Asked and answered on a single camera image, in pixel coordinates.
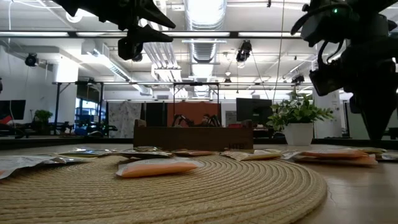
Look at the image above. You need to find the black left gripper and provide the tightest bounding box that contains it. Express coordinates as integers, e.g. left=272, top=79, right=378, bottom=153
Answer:
left=90, top=0, right=177, bottom=44

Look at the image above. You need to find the dark wooden tea box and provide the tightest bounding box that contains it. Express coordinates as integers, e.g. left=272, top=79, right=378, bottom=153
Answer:
left=133, top=119, right=254, bottom=152

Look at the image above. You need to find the small background potted plant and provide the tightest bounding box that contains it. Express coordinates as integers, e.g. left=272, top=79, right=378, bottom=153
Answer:
left=33, top=109, right=53, bottom=135

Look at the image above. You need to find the black wall screen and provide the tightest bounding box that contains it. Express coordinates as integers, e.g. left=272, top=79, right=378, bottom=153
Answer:
left=0, top=100, right=27, bottom=121

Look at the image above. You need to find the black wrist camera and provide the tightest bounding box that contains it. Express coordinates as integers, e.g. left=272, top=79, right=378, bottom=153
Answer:
left=308, top=67, right=346, bottom=97
left=117, top=33, right=144, bottom=61

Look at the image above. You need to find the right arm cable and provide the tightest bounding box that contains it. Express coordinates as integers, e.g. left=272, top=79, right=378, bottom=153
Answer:
left=290, top=2, right=352, bottom=68

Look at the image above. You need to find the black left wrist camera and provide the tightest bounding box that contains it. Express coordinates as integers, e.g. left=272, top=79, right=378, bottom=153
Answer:
left=117, top=33, right=144, bottom=61

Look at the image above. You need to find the black computer monitor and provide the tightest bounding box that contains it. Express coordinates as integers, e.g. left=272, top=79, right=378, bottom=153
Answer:
left=236, top=98, right=273, bottom=125

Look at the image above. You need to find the green tea packet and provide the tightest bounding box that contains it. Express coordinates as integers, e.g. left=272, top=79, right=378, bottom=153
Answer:
left=40, top=155, right=91, bottom=164
left=133, top=146, right=163, bottom=152
left=58, top=148, right=113, bottom=157

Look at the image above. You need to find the black hanging camera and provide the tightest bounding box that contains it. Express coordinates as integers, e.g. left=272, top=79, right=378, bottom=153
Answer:
left=235, top=40, right=252, bottom=63

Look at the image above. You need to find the mango tea packets row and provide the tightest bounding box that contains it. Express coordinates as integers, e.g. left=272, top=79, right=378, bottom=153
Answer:
left=172, top=149, right=218, bottom=157

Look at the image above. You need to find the grey patterned cloth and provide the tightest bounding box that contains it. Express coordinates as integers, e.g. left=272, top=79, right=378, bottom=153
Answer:
left=108, top=101, right=142, bottom=139

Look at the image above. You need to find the pale partition panel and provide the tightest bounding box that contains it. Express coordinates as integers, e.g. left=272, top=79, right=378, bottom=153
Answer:
left=343, top=101, right=363, bottom=140

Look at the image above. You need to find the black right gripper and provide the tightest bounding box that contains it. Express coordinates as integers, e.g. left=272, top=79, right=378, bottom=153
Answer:
left=340, top=37, right=398, bottom=141

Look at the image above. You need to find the green plant in white pot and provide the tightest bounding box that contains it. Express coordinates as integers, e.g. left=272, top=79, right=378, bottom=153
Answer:
left=266, top=91, right=334, bottom=146

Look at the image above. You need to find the silver ceiling duct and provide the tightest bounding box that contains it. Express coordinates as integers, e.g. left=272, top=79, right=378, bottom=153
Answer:
left=183, top=0, right=228, bottom=99

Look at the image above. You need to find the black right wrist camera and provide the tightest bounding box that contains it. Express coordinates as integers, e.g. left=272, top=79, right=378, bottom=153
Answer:
left=308, top=67, right=346, bottom=97

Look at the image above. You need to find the white orange tea packet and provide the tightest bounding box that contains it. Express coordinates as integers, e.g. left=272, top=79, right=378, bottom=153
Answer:
left=301, top=149, right=370, bottom=158
left=116, top=157, right=203, bottom=179
left=0, top=154, right=63, bottom=180
left=279, top=151, right=379, bottom=166

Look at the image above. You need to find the white column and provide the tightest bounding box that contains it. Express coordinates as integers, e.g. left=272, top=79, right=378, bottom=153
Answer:
left=312, top=93, right=343, bottom=139

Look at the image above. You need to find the round woven straw placemat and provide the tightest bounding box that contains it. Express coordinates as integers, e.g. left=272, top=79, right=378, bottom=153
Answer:
left=0, top=154, right=328, bottom=224

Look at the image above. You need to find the black fabric panel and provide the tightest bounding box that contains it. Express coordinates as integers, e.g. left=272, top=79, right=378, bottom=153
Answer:
left=145, top=101, right=168, bottom=128

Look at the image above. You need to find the black overhead beam with lights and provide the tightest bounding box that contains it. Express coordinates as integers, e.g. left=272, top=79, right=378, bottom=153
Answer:
left=0, top=30, right=315, bottom=40

